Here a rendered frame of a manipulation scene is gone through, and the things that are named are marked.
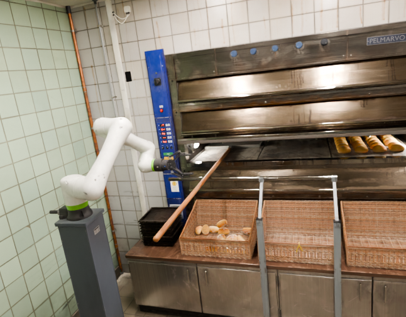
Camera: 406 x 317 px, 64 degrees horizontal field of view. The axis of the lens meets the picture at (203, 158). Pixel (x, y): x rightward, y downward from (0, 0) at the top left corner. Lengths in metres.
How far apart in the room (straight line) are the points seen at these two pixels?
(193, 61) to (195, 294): 1.84
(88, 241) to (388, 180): 2.12
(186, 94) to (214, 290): 1.56
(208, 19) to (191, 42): 0.22
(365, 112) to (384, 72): 0.30
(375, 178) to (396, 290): 0.79
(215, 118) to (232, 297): 1.40
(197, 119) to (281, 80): 0.75
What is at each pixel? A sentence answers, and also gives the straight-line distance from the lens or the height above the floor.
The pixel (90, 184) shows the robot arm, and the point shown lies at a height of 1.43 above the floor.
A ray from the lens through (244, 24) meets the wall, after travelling 2.63.
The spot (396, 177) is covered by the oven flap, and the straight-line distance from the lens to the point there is 2.80.
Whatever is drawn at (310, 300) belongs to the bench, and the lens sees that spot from 2.60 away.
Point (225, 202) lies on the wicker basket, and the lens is 2.86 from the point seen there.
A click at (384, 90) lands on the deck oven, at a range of 2.64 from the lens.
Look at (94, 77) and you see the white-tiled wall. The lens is 3.15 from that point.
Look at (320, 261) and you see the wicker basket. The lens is 2.47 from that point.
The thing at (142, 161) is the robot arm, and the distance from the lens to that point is 2.36.
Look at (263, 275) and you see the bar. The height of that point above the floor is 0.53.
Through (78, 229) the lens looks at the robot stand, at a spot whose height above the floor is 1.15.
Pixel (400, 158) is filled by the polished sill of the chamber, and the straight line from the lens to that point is 2.76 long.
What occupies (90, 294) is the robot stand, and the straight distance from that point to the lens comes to 2.24.
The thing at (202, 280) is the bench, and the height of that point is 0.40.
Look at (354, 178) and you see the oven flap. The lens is 2.76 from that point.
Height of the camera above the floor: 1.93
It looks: 15 degrees down
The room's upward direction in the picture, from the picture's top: 7 degrees counter-clockwise
